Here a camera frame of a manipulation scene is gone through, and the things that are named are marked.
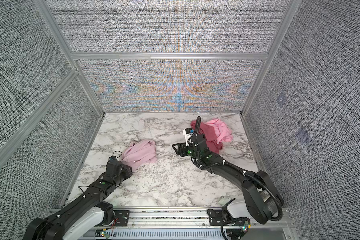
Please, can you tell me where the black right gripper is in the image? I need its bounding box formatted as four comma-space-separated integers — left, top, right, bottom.
172, 141, 201, 161

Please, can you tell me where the light pink cloth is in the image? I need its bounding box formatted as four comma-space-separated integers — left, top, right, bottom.
122, 140, 158, 172

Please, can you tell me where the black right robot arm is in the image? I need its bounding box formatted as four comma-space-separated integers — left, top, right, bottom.
172, 134, 284, 224

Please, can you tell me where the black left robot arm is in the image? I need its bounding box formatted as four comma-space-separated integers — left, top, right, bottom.
23, 160, 133, 240

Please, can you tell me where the dark pink cloth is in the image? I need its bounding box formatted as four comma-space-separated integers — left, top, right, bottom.
199, 122, 223, 154

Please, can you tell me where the bright pink cloth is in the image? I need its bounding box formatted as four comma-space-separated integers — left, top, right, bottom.
206, 119, 233, 144

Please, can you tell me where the aluminium horizontal back bar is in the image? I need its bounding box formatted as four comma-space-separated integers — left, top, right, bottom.
71, 52, 269, 61

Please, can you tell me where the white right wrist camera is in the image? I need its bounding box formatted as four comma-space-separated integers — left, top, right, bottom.
182, 128, 194, 146

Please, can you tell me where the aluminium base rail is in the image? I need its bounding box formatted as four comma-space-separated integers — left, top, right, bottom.
74, 206, 294, 240

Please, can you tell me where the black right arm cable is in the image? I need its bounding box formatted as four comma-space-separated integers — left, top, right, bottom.
191, 116, 284, 222

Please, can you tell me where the aluminium left wall diagonal bar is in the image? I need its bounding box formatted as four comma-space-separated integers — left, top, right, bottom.
0, 69, 78, 170

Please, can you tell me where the aluminium corner frame post left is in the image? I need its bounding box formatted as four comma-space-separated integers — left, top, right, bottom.
33, 1, 105, 117

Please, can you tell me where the aluminium corner frame post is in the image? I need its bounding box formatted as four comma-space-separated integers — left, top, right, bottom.
240, 0, 302, 117
33, 1, 105, 117

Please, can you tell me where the aluminium corner frame post right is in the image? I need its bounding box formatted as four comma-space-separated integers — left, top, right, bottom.
240, 0, 302, 117

